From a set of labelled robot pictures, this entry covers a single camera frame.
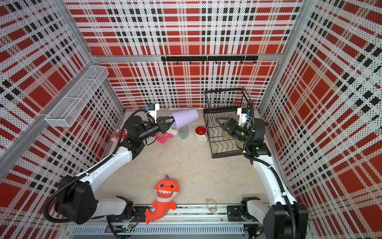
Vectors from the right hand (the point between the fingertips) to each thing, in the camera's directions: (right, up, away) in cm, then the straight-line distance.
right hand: (220, 122), depth 72 cm
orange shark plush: (-28, -34, +2) cm, 44 cm away
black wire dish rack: (+10, +16, +51) cm, 55 cm away
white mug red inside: (-10, -6, +32) cm, 34 cm away
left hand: (-21, +2, +2) cm, 21 cm away
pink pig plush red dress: (-62, -8, +28) cm, 68 cm away
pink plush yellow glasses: (-36, -11, +27) cm, 46 cm away
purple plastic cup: (-19, +2, +1) cm, 19 cm away
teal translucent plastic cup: (-22, -7, +27) cm, 36 cm away
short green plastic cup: (+9, -9, +35) cm, 37 cm away
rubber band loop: (-6, -45, +5) cm, 45 cm away
